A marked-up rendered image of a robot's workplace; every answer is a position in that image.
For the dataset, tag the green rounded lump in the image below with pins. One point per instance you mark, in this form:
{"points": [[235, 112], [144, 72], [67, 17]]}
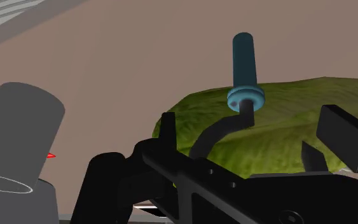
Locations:
{"points": [[290, 124]]}

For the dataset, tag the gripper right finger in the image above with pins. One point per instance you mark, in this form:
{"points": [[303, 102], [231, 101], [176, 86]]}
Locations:
{"points": [[343, 133]]}

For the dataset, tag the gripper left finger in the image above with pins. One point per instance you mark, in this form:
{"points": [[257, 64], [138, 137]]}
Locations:
{"points": [[178, 173]]}

